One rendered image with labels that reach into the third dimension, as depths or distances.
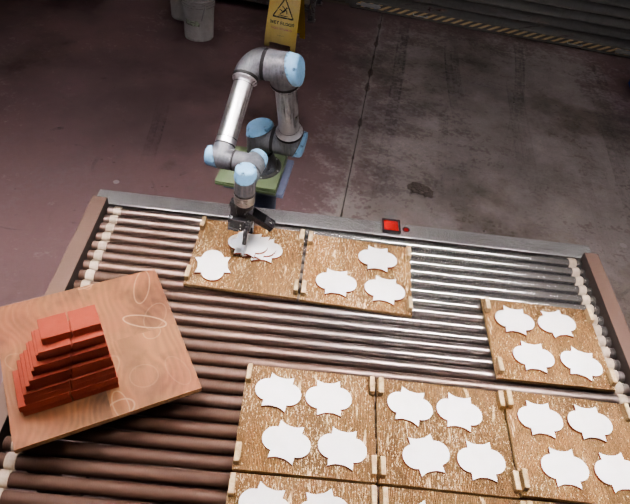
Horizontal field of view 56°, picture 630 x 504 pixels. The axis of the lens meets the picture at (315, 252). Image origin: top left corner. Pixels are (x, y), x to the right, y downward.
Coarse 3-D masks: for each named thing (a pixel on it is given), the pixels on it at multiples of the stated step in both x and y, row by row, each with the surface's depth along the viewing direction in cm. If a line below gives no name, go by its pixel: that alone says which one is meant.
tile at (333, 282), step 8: (328, 272) 223; (336, 272) 223; (344, 272) 224; (320, 280) 220; (328, 280) 220; (336, 280) 220; (344, 280) 221; (352, 280) 221; (320, 288) 218; (328, 288) 217; (336, 288) 218; (344, 288) 218; (352, 288) 219; (344, 296) 216
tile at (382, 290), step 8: (376, 280) 223; (384, 280) 223; (392, 280) 224; (368, 288) 219; (376, 288) 220; (384, 288) 220; (392, 288) 221; (400, 288) 221; (376, 296) 217; (384, 296) 218; (392, 296) 218; (400, 296) 219; (392, 304) 216
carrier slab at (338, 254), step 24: (336, 240) 237; (312, 264) 226; (336, 264) 228; (360, 264) 229; (408, 264) 232; (312, 288) 218; (360, 288) 220; (408, 288) 223; (384, 312) 214; (408, 312) 215
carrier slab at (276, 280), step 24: (216, 240) 229; (288, 240) 234; (192, 264) 219; (240, 264) 222; (264, 264) 223; (288, 264) 225; (216, 288) 213; (240, 288) 214; (264, 288) 215; (288, 288) 216
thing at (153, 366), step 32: (96, 288) 193; (128, 288) 195; (160, 288) 196; (0, 320) 180; (32, 320) 182; (128, 320) 186; (160, 320) 187; (0, 352) 173; (128, 352) 177; (160, 352) 179; (128, 384) 170; (160, 384) 171; (192, 384) 172; (32, 416) 160; (64, 416) 161; (96, 416) 162
